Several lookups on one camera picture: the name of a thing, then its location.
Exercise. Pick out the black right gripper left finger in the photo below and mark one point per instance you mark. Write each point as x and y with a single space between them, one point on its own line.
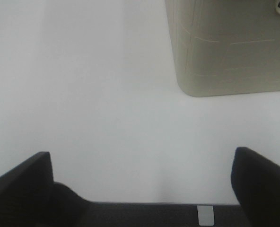
29 196

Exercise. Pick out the beige plastic bin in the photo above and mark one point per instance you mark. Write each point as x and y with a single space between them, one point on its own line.
225 47

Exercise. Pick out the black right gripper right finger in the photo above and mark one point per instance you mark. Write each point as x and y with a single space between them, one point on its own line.
256 183

